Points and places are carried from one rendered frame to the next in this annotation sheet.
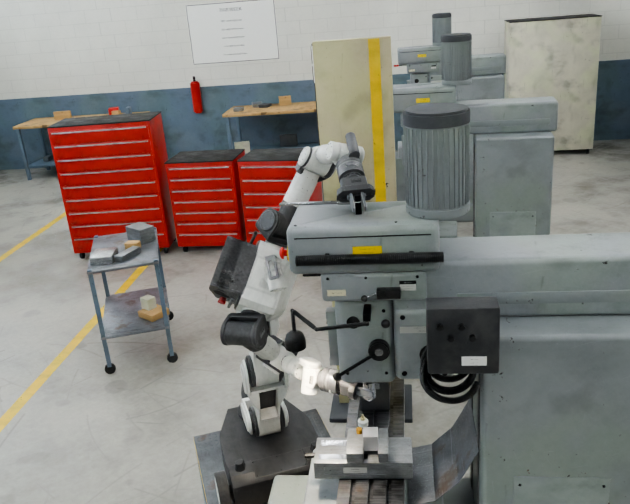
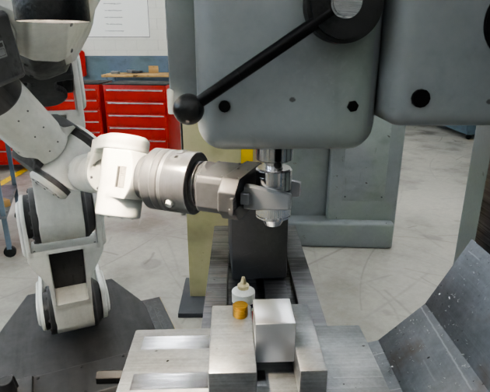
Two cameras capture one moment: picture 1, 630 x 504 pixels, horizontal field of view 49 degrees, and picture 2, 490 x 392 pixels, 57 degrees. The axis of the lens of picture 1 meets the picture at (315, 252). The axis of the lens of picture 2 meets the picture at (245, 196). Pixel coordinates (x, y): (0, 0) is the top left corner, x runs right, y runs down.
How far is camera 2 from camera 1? 1.95 m
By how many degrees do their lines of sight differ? 9
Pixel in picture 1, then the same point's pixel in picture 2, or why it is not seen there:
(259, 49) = (134, 28)
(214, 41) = (97, 19)
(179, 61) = not seen: hidden behind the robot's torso
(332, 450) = (170, 362)
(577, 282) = not seen: outside the picture
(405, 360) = (431, 46)
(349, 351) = (234, 19)
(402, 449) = (351, 355)
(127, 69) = not seen: hidden behind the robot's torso
